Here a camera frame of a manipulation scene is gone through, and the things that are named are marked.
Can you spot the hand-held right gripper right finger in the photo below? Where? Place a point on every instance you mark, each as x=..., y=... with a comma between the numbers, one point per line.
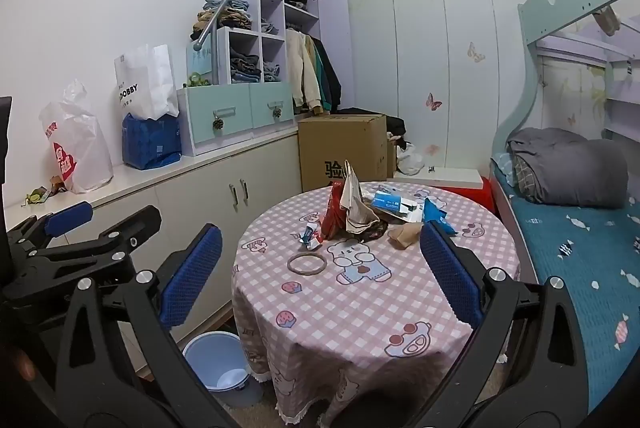
x=450, y=278

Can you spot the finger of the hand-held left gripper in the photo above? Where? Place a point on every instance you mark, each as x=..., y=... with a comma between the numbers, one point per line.
x=70, y=218
x=135, y=225

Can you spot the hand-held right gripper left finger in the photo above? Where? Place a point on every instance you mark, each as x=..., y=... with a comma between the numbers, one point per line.
x=190, y=278

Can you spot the brown paper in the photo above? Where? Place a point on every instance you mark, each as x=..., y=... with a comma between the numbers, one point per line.
x=405, y=235

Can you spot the blue wipe packet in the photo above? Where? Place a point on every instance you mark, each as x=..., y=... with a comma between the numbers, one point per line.
x=432, y=213

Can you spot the light blue plastic bucket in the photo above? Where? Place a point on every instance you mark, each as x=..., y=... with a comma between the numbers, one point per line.
x=220, y=358

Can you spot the dark wrapper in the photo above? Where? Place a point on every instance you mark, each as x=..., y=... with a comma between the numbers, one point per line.
x=372, y=233

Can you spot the blue and white carton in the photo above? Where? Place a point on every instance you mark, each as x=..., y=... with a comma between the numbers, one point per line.
x=390, y=200

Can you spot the small tube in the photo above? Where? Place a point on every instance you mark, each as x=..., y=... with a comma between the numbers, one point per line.
x=310, y=235

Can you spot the small brown packet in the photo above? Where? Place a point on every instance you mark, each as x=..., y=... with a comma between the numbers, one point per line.
x=56, y=185

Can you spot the low white cabinet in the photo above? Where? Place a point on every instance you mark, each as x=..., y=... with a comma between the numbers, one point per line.
x=200, y=188

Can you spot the white plastic bag red print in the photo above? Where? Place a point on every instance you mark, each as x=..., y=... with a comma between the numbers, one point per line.
x=80, y=142

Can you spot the blue patterned bag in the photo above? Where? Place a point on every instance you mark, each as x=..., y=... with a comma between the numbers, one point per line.
x=150, y=142

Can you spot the red stool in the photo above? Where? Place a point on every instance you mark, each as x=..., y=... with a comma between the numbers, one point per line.
x=470, y=195

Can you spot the pink checked tablecloth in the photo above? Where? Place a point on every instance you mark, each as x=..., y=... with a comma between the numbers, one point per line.
x=360, y=308

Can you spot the white board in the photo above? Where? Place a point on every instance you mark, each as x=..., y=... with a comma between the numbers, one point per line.
x=450, y=178

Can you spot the small white plastic bag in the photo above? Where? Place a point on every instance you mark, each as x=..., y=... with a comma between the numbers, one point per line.
x=410, y=162

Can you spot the light blue pillow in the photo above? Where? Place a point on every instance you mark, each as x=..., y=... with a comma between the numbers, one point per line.
x=502, y=167

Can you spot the teal printed bedsheet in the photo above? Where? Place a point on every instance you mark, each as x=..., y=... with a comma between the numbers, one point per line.
x=575, y=258

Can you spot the pine cone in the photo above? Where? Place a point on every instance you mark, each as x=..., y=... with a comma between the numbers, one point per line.
x=218, y=123
x=276, y=111

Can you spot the lilac and teal stair cabinet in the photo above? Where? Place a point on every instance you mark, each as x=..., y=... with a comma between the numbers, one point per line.
x=235, y=117

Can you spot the white paper shopping bag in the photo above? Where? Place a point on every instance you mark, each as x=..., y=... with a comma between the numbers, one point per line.
x=145, y=77

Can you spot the green plant decoration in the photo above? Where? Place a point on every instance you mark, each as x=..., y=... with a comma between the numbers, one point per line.
x=197, y=81

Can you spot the dark clothes heap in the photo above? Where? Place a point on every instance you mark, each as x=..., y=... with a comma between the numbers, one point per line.
x=395, y=125

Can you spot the grey duvet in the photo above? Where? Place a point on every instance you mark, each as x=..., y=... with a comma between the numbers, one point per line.
x=575, y=167

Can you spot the large cardboard box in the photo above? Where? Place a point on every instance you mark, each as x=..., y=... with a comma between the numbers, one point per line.
x=340, y=142

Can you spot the pink butterfly sticker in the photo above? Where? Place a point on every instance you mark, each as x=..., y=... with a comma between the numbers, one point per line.
x=432, y=101

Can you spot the folded dark clothes stack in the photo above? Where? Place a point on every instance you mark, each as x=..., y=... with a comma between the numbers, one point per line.
x=246, y=65

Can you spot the white wardrobe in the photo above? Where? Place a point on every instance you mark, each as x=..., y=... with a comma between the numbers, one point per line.
x=415, y=57

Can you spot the dark jacket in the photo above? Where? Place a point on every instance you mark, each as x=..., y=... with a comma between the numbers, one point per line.
x=335, y=82

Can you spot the pale butterfly sticker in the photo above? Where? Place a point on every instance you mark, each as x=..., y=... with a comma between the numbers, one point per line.
x=475, y=52

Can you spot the cream jacket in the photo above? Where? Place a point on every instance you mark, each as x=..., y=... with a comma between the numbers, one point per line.
x=302, y=72

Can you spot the pile of folded clothes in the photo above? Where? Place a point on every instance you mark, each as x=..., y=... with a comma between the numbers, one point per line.
x=225, y=15

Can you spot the green jacket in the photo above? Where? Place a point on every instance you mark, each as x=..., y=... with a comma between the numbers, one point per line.
x=324, y=77

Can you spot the brown hanging object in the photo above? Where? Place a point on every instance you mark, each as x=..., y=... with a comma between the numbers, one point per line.
x=607, y=20

